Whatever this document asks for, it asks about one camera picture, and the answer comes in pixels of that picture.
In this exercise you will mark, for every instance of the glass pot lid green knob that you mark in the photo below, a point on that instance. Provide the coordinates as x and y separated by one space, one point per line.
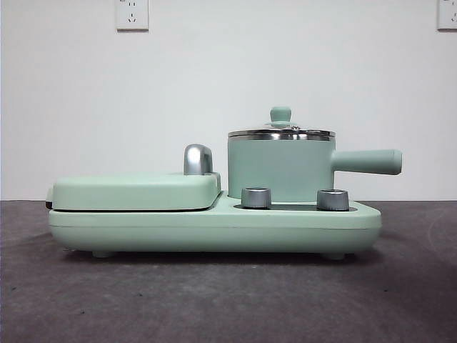
281 115

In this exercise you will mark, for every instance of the silver control knob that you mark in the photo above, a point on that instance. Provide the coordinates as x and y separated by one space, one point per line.
332 199
256 197

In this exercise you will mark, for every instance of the mint green breakfast machine base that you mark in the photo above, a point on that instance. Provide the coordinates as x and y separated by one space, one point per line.
214 232

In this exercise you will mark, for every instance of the mint green griddle cover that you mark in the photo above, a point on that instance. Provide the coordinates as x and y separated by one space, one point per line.
132 191

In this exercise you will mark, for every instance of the white wall socket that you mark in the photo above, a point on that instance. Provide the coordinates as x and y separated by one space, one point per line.
448 16
132 16

